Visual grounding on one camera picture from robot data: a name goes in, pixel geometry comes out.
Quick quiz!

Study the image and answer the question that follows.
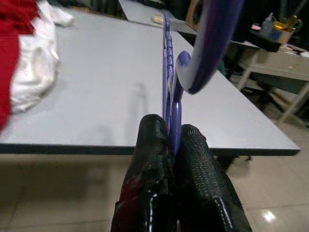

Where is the purple plastic hanger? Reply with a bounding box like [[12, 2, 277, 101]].
[[161, 0, 244, 155]]

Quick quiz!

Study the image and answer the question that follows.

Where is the white desk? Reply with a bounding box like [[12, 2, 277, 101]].
[[229, 40, 309, 124]]

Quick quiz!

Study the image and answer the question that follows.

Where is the white cloth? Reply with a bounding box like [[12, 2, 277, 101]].
[[11, 0, 75, 113]]

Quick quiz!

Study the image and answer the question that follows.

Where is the black case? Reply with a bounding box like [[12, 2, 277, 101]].
[[248, 30, 283, 53]]

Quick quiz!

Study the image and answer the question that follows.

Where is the red printed shirt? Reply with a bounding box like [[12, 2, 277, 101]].
[[0, 0, 41, 136]]

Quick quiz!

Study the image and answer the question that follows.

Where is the wooden speaker box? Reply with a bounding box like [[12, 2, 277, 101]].
[[185, 0, 206, 31]]

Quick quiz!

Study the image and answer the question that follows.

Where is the small cardboard box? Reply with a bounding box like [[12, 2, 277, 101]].
[[272, 20, 302, 45]]

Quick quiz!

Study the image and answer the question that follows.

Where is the clear plastic bottle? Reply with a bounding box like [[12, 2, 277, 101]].
[[262, 13, 276, 34]]

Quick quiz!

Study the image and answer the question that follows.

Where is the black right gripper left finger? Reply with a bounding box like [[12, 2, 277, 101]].
[[113, 114, 177, 232]]

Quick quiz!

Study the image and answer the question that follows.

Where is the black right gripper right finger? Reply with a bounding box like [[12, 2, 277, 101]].
[[173, 123, 253, 232]]

